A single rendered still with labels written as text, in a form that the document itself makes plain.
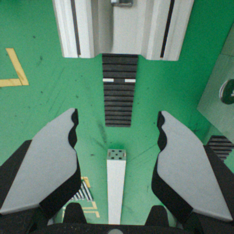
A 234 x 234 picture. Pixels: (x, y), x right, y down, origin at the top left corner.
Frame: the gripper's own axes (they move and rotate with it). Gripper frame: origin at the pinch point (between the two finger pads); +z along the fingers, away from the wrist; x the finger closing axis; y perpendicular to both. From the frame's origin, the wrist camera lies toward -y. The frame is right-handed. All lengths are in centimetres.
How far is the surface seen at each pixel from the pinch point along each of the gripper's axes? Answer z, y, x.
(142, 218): 10, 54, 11
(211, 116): 6.0, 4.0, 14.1
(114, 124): 9.5, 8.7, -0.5
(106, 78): 9.2, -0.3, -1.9
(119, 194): 6.7, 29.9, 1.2
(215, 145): 6.6, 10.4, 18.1
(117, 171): 6.8, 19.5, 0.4
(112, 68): 9.1, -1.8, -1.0
